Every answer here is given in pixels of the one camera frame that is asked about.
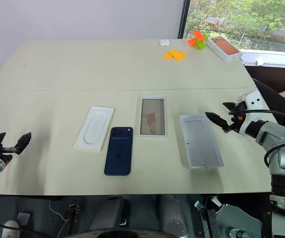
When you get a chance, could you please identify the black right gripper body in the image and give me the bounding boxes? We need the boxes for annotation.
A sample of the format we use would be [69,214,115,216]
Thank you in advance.
[227,101,246,133]

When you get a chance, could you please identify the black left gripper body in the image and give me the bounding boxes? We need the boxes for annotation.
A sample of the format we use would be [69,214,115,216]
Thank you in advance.
[0,142,18,162]

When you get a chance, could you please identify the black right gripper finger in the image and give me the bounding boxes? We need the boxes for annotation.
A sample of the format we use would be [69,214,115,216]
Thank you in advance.
[222,101,238,112]
[205,112,230,133]

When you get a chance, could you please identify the dark blue smartphone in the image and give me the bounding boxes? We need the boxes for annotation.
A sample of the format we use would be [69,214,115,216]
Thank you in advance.
[104,126,134,178]

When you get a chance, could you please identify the white open phone box base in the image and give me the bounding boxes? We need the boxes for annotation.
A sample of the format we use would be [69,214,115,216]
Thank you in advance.
[179,114,225,170]

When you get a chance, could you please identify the phone box with orange print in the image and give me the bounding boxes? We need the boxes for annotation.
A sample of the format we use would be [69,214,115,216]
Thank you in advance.
[207,35,243,63]

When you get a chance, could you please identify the white phone box lid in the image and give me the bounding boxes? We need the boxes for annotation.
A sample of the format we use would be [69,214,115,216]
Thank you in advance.
[139,95,168,138]

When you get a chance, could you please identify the white moulded box insert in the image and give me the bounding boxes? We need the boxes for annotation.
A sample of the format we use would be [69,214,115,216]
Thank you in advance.
[73,106,116,153]

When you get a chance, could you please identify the black chair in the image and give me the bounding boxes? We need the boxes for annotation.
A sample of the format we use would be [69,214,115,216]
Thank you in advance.
[243,65,285,124]

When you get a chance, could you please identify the white window sill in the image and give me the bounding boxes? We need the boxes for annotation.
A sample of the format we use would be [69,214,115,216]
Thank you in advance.
[239,48,285,68]

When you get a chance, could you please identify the green building brick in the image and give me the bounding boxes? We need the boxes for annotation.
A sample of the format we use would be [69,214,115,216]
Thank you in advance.
[194,40,208,51]

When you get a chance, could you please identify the yellow building brick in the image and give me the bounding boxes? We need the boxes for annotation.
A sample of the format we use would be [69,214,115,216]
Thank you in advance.
[162,50,180,60]
[173,51,188,63]

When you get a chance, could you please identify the orange and green toy bricks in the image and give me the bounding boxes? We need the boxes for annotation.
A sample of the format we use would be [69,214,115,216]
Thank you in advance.
[187,29,209,47]

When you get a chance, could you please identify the grey rounded shape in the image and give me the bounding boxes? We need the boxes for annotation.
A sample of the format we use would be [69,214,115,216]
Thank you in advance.
[160,195,196,237]
[89,196,131,232]

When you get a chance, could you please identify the clear plastic bottle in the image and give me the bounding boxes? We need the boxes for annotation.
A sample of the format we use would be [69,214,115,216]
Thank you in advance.
[227,227,255,238]

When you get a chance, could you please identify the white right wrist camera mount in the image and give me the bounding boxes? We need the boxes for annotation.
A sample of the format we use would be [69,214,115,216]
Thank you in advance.
[236,90,266,136]

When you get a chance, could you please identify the thin white cable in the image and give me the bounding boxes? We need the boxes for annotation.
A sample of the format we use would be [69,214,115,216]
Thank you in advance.
[49,199,69,222]

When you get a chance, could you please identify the black window frame post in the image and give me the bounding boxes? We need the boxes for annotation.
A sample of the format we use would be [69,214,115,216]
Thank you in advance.
[178,0,192,40]

